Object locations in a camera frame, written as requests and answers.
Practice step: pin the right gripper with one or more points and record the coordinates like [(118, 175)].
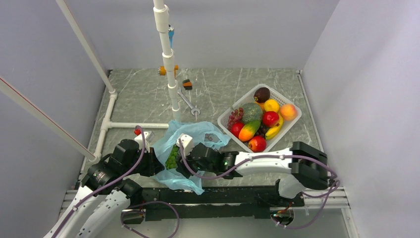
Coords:
[(181, 169)]

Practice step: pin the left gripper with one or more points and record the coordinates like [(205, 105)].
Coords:
[(154, 166)]

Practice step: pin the green fake grapes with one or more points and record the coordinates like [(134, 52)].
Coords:
[(171, 162)]

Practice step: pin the light blue plastic bag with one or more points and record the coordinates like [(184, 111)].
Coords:
[(202, 132)]

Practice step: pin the orange fake fruit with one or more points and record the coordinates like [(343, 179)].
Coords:
[(249, 130)]

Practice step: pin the red yellow fake apple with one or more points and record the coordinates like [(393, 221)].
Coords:
[(257, 144)]

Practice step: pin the fake peach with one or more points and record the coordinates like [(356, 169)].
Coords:
[(288, 112)]

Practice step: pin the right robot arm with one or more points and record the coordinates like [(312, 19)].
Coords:
[(303, 166)]

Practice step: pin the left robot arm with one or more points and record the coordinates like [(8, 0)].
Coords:
[(106, 191)]

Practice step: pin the light red fake grapes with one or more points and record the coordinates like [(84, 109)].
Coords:
[(235, 117)]

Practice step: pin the dark red fake grapes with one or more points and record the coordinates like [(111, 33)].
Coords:
[(261, 130)]

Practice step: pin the green fake melon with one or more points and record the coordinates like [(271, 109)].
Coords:
[(251, 111)]

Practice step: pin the yellow fake banana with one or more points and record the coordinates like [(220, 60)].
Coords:
[(273, 131)]

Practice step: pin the red fake pomegranate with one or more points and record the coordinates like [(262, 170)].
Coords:
[(270, 118)]

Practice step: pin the fake orange in basket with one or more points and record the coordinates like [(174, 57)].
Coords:
[(261, 105)]

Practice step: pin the yellow fake lemon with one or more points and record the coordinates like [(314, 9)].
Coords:
[(271, 105)]

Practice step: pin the dark brown fake fruit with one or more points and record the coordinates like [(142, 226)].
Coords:
[(261, 95)]

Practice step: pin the white plastic basket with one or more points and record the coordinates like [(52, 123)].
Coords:
[(249, 98)]

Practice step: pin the silver wrench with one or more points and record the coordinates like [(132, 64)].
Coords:
[(194, 110)]

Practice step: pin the orange black small brush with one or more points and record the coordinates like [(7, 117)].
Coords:
[(187, 84)]

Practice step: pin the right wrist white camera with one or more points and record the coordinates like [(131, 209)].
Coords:
[(186, 142)]

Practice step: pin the wrist white camera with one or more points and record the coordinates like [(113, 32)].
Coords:
[(144, 139), (186, 142)]

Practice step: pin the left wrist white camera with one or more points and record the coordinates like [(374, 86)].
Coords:
[(144, 139)]

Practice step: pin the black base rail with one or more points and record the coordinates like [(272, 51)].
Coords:
[(258, 202)]

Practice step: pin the blue handled tool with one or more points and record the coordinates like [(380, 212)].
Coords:
[(170, 34)]

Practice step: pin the white pvc pipe frame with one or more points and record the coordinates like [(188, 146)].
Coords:
[(161, 15)]

